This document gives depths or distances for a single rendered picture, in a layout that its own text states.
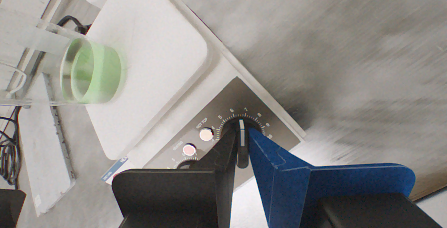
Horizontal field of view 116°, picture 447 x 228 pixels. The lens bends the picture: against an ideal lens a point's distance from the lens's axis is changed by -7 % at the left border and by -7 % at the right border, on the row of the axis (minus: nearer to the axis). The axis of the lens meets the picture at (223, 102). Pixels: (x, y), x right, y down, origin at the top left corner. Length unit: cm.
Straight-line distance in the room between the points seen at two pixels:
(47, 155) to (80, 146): 13
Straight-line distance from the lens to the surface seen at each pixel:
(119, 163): 24
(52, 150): 50
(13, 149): 77
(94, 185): 39
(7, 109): 80
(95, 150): 37
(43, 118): 55
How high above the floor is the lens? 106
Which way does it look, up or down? 67 degrees down
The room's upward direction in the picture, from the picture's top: 82 degrees counter-clockwise
